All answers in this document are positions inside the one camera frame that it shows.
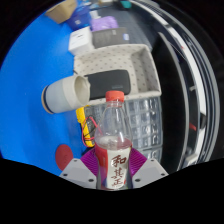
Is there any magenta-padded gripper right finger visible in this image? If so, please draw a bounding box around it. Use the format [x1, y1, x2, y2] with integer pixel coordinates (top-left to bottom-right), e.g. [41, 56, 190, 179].
[125, 147, 169, 190]

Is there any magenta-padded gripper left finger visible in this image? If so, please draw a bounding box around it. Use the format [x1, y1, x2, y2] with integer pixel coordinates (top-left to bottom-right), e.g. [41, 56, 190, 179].
[59, 147, 100, 190]

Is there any red-capped clear drink bottle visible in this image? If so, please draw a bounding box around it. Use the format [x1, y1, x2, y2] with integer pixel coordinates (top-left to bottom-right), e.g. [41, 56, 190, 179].
[94, 90, 133, 191]

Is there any flat round red coaster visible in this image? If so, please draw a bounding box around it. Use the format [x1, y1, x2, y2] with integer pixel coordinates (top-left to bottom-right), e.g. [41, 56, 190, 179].
[54, 143, 74, 171]

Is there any grey small-parts drawer cabinet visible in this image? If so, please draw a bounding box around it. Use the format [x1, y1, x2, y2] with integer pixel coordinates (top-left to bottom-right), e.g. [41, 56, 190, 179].
[126, 97, 164, 164]

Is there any yellow multimeter with red leads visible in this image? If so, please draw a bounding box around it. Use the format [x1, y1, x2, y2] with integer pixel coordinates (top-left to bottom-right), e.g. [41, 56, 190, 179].
[75, 106, 101, 148]

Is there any black workbench shelf unit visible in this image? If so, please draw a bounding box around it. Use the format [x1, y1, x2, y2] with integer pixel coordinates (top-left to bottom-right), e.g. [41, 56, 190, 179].
[126, 0, 221, 174]

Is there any grey and white cup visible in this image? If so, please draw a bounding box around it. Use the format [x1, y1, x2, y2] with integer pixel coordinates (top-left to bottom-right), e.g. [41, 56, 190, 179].
[41, 74, 92, 115]

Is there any black rectangular device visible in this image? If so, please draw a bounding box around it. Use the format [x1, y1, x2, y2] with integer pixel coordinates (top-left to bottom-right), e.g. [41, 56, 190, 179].
[83, 69, 132, 101]

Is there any beige dotted tray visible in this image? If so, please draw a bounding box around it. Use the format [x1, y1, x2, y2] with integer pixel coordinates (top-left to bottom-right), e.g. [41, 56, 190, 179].
[73, 43, 163, 107]

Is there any white box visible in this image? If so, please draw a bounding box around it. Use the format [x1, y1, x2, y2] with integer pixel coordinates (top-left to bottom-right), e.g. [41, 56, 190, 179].
[68, 26, 94, 56]

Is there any dark grey flat box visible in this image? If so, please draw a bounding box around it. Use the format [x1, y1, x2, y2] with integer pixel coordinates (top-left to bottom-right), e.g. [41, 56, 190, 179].
[91, 27, 130, 49]

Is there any purple plastic bag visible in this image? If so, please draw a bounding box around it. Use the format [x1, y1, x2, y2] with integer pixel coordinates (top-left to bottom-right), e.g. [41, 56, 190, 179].
[89, 15, 119, 33]

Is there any blue box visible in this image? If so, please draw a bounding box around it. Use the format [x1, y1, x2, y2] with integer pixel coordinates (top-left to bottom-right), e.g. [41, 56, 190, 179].
[65, 4, 93, 31]

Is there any teal tool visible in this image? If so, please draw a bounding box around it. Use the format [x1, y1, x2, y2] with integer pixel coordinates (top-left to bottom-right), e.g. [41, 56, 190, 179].
[119, 0, 133, 9]

